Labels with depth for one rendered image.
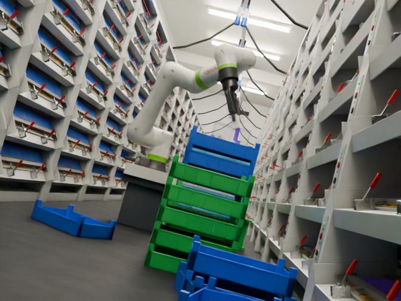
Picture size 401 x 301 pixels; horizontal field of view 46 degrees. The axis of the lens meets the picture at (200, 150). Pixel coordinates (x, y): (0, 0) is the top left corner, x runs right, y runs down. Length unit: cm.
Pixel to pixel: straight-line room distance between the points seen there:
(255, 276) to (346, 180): 37
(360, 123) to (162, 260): 82
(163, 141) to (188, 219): 118
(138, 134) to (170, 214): 112
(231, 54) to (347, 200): 122
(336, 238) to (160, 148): 170
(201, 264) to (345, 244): 39
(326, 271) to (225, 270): 28
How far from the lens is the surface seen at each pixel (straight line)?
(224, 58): 229
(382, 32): 137
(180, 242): 169
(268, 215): 334
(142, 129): 272
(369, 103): 131
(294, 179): 266
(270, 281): 138
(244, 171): 203
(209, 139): 202
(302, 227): 196
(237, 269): 136
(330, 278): 127
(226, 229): 169
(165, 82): 263
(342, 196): 126
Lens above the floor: 30
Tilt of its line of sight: 5 degrees up
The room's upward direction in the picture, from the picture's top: 15 degrees clockwise
